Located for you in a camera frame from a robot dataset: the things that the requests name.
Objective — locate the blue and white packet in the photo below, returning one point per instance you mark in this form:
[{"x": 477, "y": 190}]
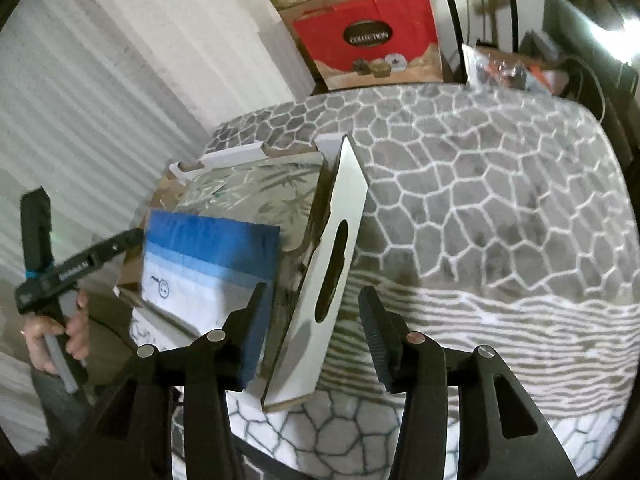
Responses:
[{"x": 200, "y": 270}]

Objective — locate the red gift box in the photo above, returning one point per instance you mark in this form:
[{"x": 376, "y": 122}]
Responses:
[{"x": 325, "y": 40}]

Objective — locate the person's left forearm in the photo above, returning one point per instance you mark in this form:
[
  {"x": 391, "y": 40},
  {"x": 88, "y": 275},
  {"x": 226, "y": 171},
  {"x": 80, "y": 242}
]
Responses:
[{"x": 105, "y": 335}]

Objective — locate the white curtain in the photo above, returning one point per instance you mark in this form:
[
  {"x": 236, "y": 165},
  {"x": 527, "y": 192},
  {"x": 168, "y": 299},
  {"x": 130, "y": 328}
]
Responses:
[{"x": 125, "y": 85}]

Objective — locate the black speaker on stand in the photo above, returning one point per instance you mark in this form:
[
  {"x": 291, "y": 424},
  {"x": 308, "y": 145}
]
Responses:
[
  {"x": 450, "y": 5},
  {"x": 511, "y": 10}
]

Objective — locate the glowing desk lamp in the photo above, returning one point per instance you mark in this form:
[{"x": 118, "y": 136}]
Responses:
[{"x": 622, "y": 17}]

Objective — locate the white and brown cardboard tray box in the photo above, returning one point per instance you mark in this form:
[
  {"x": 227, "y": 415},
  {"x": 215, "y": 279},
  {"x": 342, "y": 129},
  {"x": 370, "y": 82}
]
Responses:
[{"x": 300, "y": 355}]

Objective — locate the person's left hand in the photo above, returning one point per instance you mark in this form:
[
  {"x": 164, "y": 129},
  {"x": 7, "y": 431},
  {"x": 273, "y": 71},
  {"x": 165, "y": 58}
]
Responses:
[{"x": 77, "y": 330}]

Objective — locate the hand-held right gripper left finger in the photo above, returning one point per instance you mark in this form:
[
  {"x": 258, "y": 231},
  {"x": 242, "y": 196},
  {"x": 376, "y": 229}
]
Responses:
[{"x": 252, "y": 340}]

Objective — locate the grey white patterned blanket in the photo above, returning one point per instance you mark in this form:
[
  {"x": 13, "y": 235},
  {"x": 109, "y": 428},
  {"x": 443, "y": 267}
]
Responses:
[{"x": 475, "y": 210}]

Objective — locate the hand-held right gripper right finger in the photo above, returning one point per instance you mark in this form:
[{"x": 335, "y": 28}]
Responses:
[{"x": 375, "y": 335}]

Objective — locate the clear plastic bag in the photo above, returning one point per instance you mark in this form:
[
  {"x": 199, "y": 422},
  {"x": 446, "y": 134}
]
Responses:
[{"x": 490, "y": 67}]

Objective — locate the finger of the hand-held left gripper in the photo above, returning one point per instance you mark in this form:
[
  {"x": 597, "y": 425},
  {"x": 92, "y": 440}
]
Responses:
[
  {"x": 36, "y": 230},
  {"x": 117, "y": 244}
]

